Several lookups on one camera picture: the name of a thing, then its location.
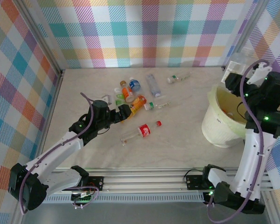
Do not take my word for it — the orange juice bottle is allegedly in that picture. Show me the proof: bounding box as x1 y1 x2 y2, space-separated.
129 95 147 115

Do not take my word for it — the large clear bottle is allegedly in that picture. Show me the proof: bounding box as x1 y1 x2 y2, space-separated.
221 53 249 83

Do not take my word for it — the orange label brown cap bottle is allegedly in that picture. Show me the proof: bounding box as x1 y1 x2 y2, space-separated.
120 80 134 103

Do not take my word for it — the clear bottle green neck ring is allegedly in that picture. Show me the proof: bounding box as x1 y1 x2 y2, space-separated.
144 94 173 112

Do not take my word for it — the cola bottle red label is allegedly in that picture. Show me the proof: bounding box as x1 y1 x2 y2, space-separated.
120 120 163 147

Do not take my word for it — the blue label water bottle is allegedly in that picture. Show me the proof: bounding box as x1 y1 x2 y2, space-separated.
129 77 142 92

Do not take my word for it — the cream plastic bin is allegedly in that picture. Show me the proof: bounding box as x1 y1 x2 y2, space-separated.
201 83 250 149

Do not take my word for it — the clear bluish water bottle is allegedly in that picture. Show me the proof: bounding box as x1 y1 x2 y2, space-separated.
146 73 161 98

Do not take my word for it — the small clear bottle green band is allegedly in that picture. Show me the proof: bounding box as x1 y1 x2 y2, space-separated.
167 71 192 84

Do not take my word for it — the circuit board with connector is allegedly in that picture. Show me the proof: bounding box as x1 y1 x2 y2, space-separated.
71 191 95 203

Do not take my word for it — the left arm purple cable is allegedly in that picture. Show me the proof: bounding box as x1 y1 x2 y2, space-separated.
20 92 95 215

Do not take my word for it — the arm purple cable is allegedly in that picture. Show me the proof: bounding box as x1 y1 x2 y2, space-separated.
20 92 95 215
207 59 271 224

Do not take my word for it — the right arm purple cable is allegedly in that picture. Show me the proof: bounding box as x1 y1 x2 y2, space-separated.
207 59 271 224

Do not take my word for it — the aluminium side rail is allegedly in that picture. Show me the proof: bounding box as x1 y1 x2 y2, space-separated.
259 186 279 224
10 70 65 224

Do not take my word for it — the aluminium corner post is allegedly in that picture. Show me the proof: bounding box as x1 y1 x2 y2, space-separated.
18 0 66 81
222 0 268 73

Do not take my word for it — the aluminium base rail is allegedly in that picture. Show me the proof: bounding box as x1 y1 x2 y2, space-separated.
49 167 275 193

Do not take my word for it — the short purple cable loop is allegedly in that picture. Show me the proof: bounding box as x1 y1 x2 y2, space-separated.
71 185 100 210

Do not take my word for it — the grey slotted cable duct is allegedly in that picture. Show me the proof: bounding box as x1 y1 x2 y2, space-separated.
43 195 207 204

